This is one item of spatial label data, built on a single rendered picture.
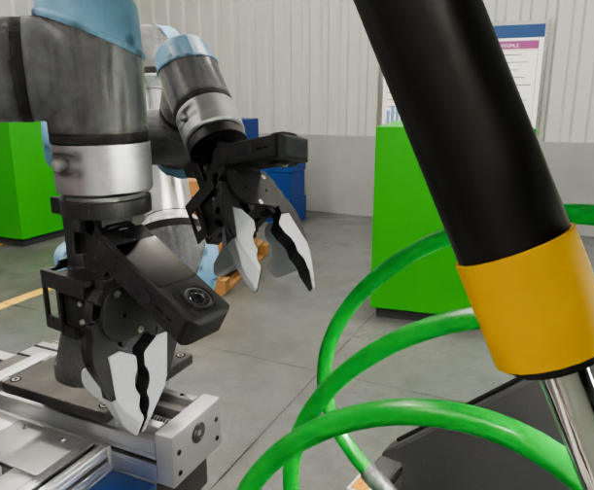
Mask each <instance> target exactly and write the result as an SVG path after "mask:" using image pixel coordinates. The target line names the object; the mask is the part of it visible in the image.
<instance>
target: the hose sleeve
mask: <svg viewBox="0 0 594 490"><path fill-rule="evenodd" d="M360 478H361V479H362V480H363V481H364V482H365V483H366V485H367V487H368V488H370V489H371V490H398V489H397V488H396V487H395V485H394V484H393V483H392V482H391V481H390V479H389V478H387V477H386V475H385V474H384V472H382V471H381V470H380V469H378V468H377V466H376V465H375V464H374V463H371V464H370V465H369V466H368V467H367V468H366V469H365V470H364V471H363V472H362V473H361V476H360Z"/></svg>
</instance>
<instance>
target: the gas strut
mask: <svg viewBox="0 0 594 490"><path fill-rule="evenodd" d="M353 1H354V3H355V6H356V8H357V11H358V13H359V16H360V18H361V21H362V23H363V26H364V28H365V31H366V33H367V36H368V39H369V41H370V44H371V46H372V49H373V51H374V54H375V56H376V59H377V61H378V64H379V66H380V69H381V71H382V74H383V76H384V79H385V81H386V84H387V86H388V89H389V91H390V93H391V95H392V98H393V100H394V103H395V105H396V108H397V110H398V113H399V115H400V118H401V120H402V124H403V127H404V129H405V132H406V134H407V137H408V139H409V142H410V144H411V147H412V149H413V152H414V154H415V156H416V158H417V161H418V163H419V166H420V168H421V171H422V173H423V176H424V178H425V181H426V183H427V186H428V188H429V191H430V193H431V196H432V198H433V201H434V203H435V206H436V208H437V211H438V214H439V216H440V219H441V221H442V224H443V226H444V229H445V231H446V234H447V236H448V239H449V241H450V244H451V246H452V249H453V251H454V254H455V256H456V259H457V262H456V264H455V266H456V268H457V271H458V273H459V276H460V278H461V281H462V283H463V286H464V288H465V291H466V293H467V296H468V298H469V301H470V303H471V306H472V310H473V312H474V315H475V317H476V320H477V322H478V324H479V326H480V329H481V331H482V334H483V336H484V339H485V341H486V344H487V346H488V349H489V351H490V354H491V356H492V359H493V361H494V364H495V366H496V368H497V369H498V370H500V371H502V372H505V373H507V374H512V375H514V376H516V377H518V378H519V379H525V380H539V381H540V383H541V385H542V389H543V392H544V395H545V397H546V400H547V402H548V405H549V407H550V410H551V412H552V415H553V417H554V420H555V422H556V425H557V427H558V430H559V432H560V435H561V437H562V440H563V441H564V444H565V446H566V449H567V451H568V454H569V456H570V459H571V461H572V464H573V466H574V469H575V471H576V474H577V478H578V480H579V483H580V485H581V488H582V490H594V376H593V374H592V371H591V369H590V367H591V366H593V365H594V270H593V268H592V265H591V263H590V260H589V259H588V256H587V254H586V251H585V249H584V246H583V243H582V241H581V238H580V236H579V233H578V231H577V227H576V224H574V223H570V220H569V218H568V215H567V213H566V210H565V207H564V205H563V202H562V200H561V197H560V195H559V192H558V191H557V188H556V186H555V183H554V180H553V178H552V175H551V173H550V170H549V168H548V165H547V163H546V160H545V158H544V155H543V152H542V148H541V146H540V143H539V141H538V138H537V136H536V133H535V130H534V129H533V126H532V124H531V121H530V119H529V116H528V114H527V111H526V109H525V106H524V103H523V101H522V98H521V96H520V93H519V91H518V88H517V86H516V83H515V81H514V79H513V76H512V74H511V71H510V69H509V66H508V64H507V60H506V57H505V55H504V52H503V49H502V47H501V44H500V42H499V39H498V37H497V34H496V32H495V29H494V27H493V24H492V21H491V19H490V17H489V15H488V12H487V10H486V7H485V5H484V2H483V0H353Z"/></svg>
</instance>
